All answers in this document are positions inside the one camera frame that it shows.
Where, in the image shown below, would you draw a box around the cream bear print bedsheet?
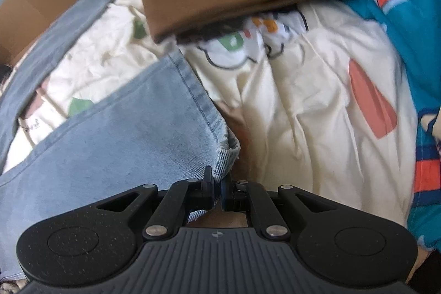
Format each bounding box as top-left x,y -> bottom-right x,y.
4,0 -> 417,224

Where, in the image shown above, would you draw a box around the teal patterned cloth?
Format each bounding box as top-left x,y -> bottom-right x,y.
341,0 -> 440,250

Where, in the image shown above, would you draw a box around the light blue denim shorts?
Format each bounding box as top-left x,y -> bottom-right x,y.
0,0 -> 241,281

